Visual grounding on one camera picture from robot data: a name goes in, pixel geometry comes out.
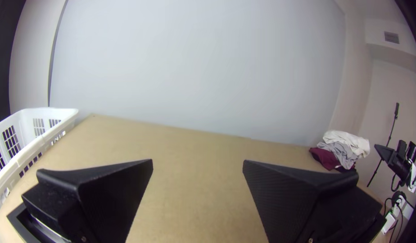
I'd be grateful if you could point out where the dark garment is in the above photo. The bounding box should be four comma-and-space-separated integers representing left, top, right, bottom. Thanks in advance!
337, 164, 358, 174

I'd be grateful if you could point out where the grey t-shirt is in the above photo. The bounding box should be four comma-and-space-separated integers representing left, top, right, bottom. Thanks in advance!
316, 140, 356, 171

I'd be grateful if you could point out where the wall air vent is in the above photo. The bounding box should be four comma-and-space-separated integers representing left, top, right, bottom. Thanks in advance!
383, 31, 401, 45

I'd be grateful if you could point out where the maroon garment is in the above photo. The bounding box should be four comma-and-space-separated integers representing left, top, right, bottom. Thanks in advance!
309, 147, 344, 171

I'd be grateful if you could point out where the black tripod stand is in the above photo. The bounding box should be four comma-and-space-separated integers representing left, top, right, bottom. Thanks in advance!
366, 102, 400, 188

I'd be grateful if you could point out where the white t-shirt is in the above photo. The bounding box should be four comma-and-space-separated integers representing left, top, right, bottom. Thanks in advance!
321, 129, 371, 159

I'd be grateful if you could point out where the white laundry basket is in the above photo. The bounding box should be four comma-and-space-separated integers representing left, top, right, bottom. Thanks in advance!
0, 107, 80, 221

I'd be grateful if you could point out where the white power adapter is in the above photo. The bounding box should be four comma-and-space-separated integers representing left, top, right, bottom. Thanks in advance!
380, 211, 397, 235

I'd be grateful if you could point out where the black cable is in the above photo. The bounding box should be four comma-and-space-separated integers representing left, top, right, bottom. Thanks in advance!
383, 190, 408, 243

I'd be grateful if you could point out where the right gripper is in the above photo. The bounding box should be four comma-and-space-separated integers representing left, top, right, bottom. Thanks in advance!
374, 139, 409, 180

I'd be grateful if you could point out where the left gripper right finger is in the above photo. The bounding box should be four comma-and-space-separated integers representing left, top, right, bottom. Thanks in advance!
242, 159, 387, 243

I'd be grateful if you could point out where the white wall socket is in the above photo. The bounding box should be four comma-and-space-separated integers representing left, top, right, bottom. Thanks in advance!
392, 192, 415, 221

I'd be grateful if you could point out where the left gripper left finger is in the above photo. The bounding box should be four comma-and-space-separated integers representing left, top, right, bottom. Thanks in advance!
21, 158, 154, 243

